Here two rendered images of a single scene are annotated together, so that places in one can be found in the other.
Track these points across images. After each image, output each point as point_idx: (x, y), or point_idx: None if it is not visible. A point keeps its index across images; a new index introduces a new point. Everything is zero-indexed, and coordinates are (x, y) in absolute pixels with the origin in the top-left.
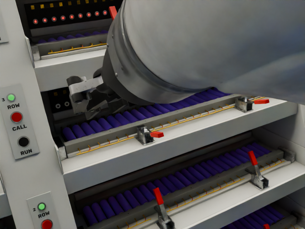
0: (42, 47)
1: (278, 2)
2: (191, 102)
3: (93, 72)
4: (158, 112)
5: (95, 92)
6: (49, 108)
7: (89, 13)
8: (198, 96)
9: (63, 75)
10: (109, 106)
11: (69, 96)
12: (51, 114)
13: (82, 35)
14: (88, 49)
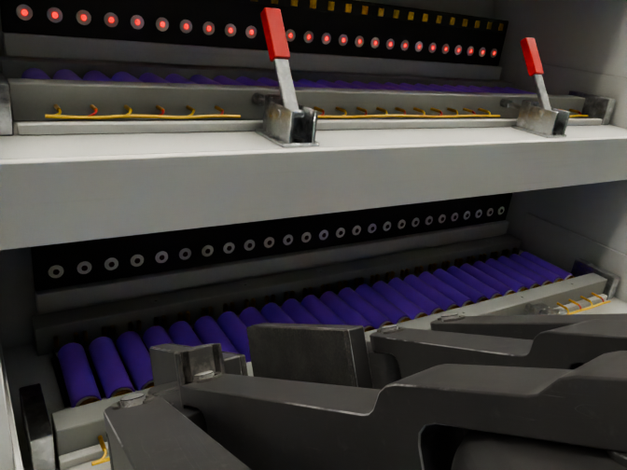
0: (28, 92)
1: None
2: (419, 299)
3: (189, 201)
4: (341, 324)
5: (299, 461)
6: (28, 271)
7: (188, 22)
8: (429, 283)
9: (88, 202)
10: (257, 373)
11: (106, 425)
12: (33, 289)
13: (162, 79)
14: (180, 124)
